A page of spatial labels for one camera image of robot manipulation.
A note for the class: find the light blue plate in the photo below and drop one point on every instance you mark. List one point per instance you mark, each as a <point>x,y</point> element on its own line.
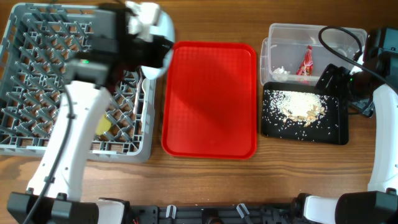
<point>164,27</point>

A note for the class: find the white plastic fork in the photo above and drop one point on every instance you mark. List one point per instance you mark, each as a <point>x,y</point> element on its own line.
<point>138,90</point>

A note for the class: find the food scraps and rice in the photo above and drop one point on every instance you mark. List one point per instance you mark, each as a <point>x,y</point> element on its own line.
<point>297,115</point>

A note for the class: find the grey dishwasher rack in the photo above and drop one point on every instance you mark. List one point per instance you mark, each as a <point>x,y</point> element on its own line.
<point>37,42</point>

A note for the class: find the red plastic tray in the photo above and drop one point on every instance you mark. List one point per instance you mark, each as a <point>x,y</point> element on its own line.
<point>210,108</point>

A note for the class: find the clear plastic bin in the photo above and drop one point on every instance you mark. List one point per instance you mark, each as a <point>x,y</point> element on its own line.
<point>287,43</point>

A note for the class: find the yellow cup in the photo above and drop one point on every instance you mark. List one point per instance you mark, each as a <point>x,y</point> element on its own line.
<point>103,125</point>

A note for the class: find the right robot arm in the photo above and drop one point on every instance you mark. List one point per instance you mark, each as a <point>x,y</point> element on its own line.
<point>376,80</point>

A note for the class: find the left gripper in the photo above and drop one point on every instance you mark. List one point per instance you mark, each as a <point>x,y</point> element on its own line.
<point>158,47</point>

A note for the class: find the white plastic spoon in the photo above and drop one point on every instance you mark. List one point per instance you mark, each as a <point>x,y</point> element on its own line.
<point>145,102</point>

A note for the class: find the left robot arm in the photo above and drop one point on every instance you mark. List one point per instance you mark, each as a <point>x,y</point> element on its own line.
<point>53,195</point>

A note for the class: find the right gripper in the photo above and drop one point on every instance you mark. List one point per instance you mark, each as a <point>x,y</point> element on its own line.
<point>339,74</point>

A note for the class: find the crumpled white tissue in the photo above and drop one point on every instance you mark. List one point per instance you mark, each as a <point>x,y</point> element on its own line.
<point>280,74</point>

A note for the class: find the red snack wrapper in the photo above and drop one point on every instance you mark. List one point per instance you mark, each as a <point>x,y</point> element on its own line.
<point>306,67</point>

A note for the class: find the black tray bin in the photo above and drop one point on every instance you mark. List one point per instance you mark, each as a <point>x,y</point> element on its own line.
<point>340,130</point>

